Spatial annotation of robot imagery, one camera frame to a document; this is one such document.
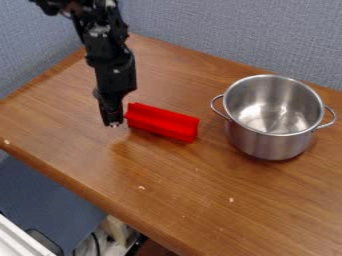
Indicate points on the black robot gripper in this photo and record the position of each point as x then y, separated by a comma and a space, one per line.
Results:
115, 76

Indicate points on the red rectangular block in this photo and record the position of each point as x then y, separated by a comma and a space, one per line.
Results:
163, 122

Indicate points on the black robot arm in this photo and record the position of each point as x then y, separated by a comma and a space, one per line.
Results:
103, 33

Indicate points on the stainless steel pot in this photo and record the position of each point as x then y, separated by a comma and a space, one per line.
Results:
273, 112

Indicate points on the white items under table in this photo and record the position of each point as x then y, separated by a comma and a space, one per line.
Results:
114, 239

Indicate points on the black and white chair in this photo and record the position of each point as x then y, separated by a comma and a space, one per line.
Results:
19, 243

